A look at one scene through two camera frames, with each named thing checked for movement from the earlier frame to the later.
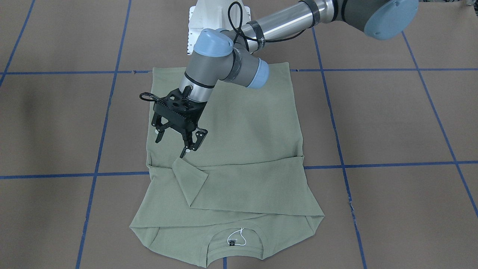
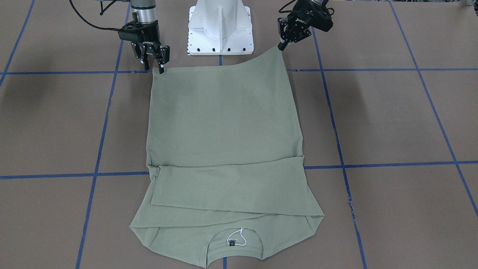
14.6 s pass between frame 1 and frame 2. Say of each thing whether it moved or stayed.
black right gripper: moved
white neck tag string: stayed
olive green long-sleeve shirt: stayed
